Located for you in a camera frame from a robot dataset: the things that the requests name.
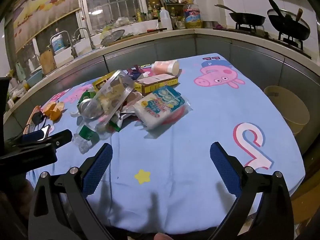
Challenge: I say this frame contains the yellow snack packet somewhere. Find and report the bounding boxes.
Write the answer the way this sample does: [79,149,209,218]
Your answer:
[92,76,118,92]

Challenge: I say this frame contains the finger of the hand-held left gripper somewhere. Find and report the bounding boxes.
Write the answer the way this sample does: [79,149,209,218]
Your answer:
[47,129,73,148]
[10,131,45,146]

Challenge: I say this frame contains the wooden cutting board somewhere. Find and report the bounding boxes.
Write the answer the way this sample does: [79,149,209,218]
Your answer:
[39,50,57,75]

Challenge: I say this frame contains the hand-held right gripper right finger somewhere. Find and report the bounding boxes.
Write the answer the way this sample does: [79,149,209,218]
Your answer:
[209,142,294,240]

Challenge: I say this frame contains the plastic bottle with green label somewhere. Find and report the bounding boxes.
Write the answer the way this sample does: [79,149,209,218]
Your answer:
[72,122,112,155]

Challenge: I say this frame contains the metal faucet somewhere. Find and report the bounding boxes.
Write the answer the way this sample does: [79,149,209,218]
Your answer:
[73,27,96,50]
[50,31,77,58]

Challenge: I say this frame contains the yellow box with white label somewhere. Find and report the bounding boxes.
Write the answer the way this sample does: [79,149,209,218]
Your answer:
[134,73,178,96]

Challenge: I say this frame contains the black frying pan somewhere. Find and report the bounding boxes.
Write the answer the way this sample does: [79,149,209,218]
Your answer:
[214,4,266,26]

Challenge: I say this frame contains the printed wall cloth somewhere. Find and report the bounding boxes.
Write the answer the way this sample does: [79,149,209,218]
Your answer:
[12,0,82,53]

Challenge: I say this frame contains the white plastic jug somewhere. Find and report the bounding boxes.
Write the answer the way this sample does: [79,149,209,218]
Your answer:
[160,7,173,30]

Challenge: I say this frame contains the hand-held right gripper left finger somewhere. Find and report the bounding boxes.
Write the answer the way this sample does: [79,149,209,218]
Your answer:
[27,142,113,240]

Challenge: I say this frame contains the round metal lid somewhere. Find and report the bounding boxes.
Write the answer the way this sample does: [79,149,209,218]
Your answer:
[101,29,125,46]

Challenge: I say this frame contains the white sink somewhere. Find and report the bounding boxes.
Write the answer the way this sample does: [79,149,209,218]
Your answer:
[54,20,160,63]

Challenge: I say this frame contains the orange peel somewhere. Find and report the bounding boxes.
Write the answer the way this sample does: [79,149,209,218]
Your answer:
[41,102,57,115]
[50,102,67,120]

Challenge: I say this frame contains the crumpled white wrapper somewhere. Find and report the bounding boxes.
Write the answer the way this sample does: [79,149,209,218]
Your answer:
[117,106,142,130]

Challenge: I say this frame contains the clear plastic food container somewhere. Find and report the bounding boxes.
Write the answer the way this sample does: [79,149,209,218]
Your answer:
[85,70,135,120]

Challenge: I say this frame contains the green drink can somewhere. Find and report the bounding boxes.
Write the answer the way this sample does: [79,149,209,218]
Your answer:
[77,89,105,118]

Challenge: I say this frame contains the pink and white plastic cup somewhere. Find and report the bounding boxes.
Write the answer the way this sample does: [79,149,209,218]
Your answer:
[151,60,180,76]

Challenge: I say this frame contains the beige trash bin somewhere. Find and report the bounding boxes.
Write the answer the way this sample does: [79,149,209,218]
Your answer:
[264,85,310,137]

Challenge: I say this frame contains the blue cartoon pig tablecloth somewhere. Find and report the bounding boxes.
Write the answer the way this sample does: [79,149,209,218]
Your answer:
[25,53,306,234]

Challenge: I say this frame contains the large cooking oil bottle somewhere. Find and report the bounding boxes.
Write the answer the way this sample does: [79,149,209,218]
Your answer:
[183,2,202,29]

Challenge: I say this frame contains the black wok with glass lid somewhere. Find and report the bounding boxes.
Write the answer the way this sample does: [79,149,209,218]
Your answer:
[267,0,311,40]

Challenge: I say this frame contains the green snack wrapper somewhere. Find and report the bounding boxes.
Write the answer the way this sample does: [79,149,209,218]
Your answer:
[109,119,123,132]

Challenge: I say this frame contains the black charger plug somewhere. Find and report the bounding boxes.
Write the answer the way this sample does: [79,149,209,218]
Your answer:
[32,112,45,124]

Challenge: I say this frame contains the row of sauce bottles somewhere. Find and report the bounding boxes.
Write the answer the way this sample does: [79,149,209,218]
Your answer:
[135,2,161,22]

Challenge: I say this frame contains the gas stove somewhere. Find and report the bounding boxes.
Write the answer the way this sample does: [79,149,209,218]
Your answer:
[234,22,312,59]

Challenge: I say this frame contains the blue and white detergent tub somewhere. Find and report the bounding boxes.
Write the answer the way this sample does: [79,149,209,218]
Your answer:
[51,34,66,53]

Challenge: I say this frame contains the white and blue tissue packet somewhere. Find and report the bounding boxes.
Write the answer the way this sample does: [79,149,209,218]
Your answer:
[132,85,193,130]

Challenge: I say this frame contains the blue bowl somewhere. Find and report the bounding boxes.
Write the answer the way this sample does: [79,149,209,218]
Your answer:
[26,69,43,87]

